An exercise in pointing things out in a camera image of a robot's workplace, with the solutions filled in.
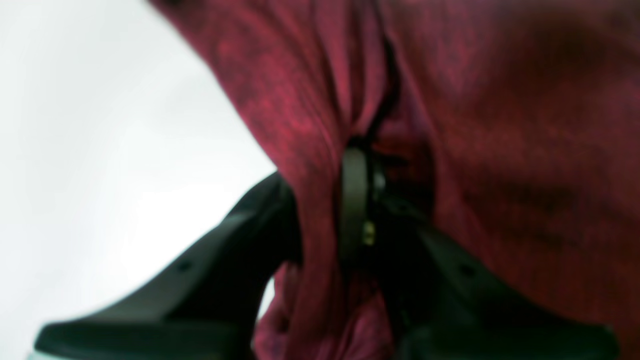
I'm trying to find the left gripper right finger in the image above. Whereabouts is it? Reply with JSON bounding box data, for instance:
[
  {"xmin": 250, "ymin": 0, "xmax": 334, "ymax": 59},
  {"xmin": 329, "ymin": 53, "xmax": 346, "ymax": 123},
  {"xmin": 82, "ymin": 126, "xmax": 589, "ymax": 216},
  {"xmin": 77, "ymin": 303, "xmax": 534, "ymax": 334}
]
[{"xmin": 340, "ymin": 146, "xmax": 619, "ymax": 360}]

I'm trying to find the dark red t-shirt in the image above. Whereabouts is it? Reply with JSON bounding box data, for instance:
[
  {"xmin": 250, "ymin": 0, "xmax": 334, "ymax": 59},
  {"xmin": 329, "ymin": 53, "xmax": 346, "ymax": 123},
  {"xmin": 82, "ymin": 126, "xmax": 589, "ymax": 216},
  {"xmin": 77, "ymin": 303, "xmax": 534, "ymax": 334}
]
[{"xmin": 153, "ymin": 0, "xmax": 640, "ymax": 360}]

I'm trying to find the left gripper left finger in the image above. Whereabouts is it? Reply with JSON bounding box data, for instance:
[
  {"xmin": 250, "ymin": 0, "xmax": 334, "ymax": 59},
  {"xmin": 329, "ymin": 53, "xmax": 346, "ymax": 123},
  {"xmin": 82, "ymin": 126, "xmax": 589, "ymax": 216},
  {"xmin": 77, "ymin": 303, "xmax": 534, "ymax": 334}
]
[{"xmin": 32, "ymin": 173, "xmax": 302, "ymax": 360}]

